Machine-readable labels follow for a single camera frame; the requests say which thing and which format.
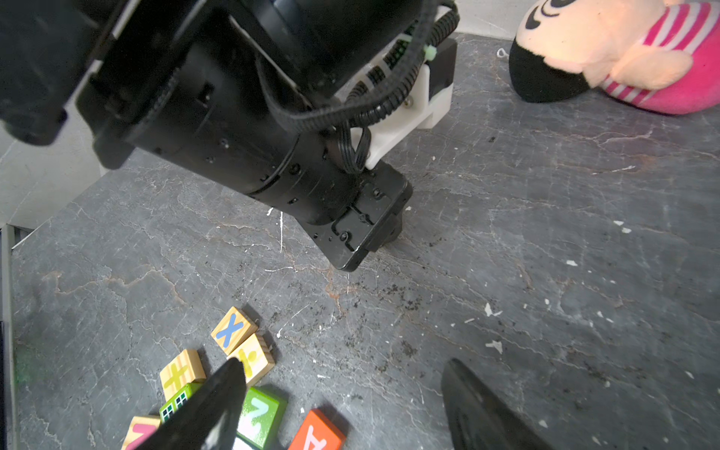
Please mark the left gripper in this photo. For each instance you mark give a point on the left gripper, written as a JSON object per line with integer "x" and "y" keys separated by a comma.
{"x": 372, "y": 220}

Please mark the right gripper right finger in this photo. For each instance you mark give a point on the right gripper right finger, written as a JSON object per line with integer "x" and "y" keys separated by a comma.
{"x": 477, "y": 418}

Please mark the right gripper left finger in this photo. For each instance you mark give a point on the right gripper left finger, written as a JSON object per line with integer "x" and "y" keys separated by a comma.
{"x": 210, "y": 418}

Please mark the orange A block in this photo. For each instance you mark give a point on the orange A block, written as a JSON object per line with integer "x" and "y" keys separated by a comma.
{"x": 318, "y": 433}

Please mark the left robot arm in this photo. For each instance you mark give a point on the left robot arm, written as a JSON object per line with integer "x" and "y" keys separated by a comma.
{"x": 291, "y": 103}

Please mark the green window block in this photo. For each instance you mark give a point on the green window block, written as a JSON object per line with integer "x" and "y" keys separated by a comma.
{"x": 178, "y": 400}

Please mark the green Z block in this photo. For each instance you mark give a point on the green Z block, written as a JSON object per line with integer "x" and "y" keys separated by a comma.
{"x": 261, "y": 417}

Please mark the wooden yellow hash block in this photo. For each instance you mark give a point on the wooden yellow hash block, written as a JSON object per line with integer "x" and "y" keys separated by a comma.
{"x": 184, "y": 369}

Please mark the wooden N block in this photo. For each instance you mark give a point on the wooden N block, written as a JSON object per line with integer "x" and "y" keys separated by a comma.
{"x": 140, "y": 429}

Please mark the wooden yellow picture block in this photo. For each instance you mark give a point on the wooden yellow picture block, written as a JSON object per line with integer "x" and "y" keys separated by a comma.
{"x": 256, "y": 358}

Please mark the wooden X block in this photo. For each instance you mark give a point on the wooden X block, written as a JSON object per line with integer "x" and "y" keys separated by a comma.
{"x": 233, "y": 329}

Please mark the plush doll pink shirt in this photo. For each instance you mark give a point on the plush doll pink shirt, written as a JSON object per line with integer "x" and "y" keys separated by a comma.
{"x": 658, "y": 56}

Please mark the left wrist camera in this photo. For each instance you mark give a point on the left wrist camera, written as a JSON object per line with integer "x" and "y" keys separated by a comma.
{"x": 428, "y": 103}

